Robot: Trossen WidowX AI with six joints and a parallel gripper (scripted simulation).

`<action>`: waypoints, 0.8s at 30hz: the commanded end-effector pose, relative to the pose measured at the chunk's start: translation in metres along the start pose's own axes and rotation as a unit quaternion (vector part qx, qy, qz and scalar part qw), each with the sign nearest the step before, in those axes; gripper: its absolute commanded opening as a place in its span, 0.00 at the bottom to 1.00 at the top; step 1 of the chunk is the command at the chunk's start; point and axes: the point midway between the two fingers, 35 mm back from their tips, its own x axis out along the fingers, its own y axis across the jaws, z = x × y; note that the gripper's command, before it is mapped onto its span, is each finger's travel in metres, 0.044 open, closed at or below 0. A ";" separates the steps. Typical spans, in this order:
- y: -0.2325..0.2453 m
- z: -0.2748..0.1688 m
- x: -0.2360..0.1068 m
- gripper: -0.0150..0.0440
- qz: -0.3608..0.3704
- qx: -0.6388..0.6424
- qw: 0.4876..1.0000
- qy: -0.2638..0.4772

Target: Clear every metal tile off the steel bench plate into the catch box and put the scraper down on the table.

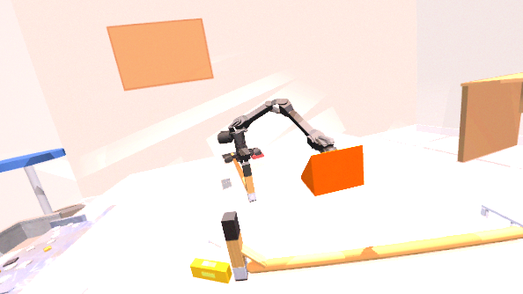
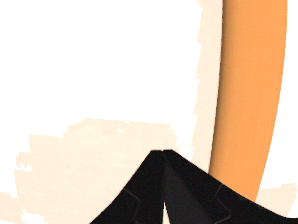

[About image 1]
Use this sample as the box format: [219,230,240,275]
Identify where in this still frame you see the yellow rectangular bar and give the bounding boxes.
[190,257,232,283]

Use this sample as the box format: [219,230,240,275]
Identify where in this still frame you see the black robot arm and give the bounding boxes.
[217,99,338,161]

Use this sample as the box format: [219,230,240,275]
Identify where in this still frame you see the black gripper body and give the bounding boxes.
[224,141,262,164]

